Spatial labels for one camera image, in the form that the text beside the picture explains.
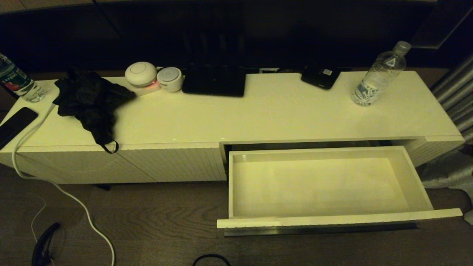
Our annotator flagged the white fluted drawer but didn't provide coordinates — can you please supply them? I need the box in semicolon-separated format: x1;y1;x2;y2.
217;144;463;229

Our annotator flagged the dark angular panel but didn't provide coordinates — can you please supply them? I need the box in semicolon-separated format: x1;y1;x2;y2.
408;0;473;50

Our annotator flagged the white cylindrical speaker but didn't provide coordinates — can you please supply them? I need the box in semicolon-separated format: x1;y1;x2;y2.
157;67;184;92

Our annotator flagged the grey curtain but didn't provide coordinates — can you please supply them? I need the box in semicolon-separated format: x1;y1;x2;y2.
417;54;473;207

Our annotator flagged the black coiled cable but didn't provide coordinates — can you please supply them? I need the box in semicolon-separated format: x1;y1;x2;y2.
31;222;61;266

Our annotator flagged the white flat charging base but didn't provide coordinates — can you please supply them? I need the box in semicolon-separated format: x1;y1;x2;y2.
127;81;162;97

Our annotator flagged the green labelled water bottle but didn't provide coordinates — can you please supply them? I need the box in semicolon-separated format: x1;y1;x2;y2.
0;52;47;103

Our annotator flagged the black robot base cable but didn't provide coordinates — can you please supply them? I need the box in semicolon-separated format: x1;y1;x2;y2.
192;254;231;266

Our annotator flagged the clear plastic water bottle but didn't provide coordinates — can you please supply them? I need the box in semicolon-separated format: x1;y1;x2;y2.
351;41;412;107

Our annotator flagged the black router box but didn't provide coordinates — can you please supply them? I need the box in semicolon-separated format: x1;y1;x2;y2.
182;64;247;98

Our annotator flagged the black smartphone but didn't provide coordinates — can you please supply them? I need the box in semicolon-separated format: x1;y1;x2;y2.
0;107;39;150

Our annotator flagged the large black television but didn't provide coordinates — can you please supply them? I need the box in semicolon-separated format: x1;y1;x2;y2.
0;1;438;74

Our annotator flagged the black crumpled cloth bag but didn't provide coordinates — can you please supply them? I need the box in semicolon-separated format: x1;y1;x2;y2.
54;70;136;154

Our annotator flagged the thick white power cable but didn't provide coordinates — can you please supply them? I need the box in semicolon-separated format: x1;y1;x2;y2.
12;103;116;266

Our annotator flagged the thin white cable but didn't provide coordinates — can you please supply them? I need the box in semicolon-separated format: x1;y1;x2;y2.
31;192;48;244

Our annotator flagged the white low cabinet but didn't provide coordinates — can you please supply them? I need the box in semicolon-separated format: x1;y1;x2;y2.
0;71;465;185

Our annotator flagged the white dome shaped device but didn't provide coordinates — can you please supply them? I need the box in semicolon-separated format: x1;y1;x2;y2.
125;62;159;88

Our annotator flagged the small black labelled box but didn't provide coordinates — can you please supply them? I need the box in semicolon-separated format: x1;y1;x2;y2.
300;67;340;90

